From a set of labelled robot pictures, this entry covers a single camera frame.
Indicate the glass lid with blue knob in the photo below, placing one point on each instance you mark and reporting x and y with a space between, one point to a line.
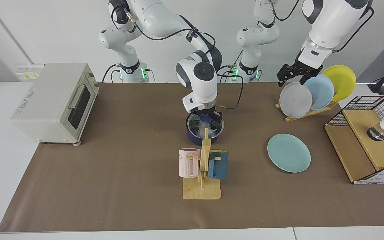
193 125

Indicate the light blue plate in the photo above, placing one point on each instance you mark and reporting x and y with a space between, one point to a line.
322 93

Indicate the grey plate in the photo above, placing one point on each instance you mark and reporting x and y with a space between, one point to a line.
295 100

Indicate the wooden plate rack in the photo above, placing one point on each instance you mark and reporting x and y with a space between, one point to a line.
290 119

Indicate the yellow plate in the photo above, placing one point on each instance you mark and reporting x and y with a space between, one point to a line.
345 83

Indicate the pale green plate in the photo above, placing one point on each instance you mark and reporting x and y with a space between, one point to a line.
288 153

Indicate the dark teal mug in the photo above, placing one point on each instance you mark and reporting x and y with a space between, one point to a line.
220 166

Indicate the pink mug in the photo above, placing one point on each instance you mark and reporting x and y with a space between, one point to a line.
185 165

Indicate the wooden cup stand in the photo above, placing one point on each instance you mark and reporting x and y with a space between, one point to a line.
202 191

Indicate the brown table cloth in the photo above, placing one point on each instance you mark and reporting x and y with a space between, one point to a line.
112 183

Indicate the pale toaster oven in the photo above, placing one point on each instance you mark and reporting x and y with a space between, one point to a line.
45 110

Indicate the white wall socket strip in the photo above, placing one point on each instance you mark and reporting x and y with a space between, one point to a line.
28 71

